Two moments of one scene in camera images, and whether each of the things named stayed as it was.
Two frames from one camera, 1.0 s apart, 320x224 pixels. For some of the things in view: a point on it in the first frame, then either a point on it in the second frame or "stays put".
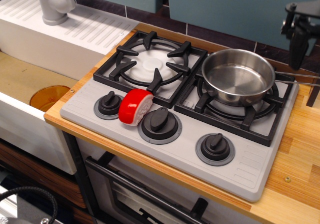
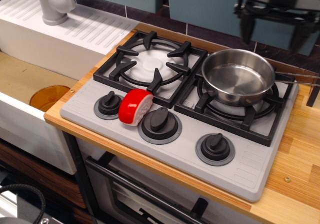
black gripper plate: x=300 y=16 → x=246 y=4
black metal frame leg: x=82 y=175 stays put
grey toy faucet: x=55 y=5 stays put
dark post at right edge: x=314 y=94 stays put
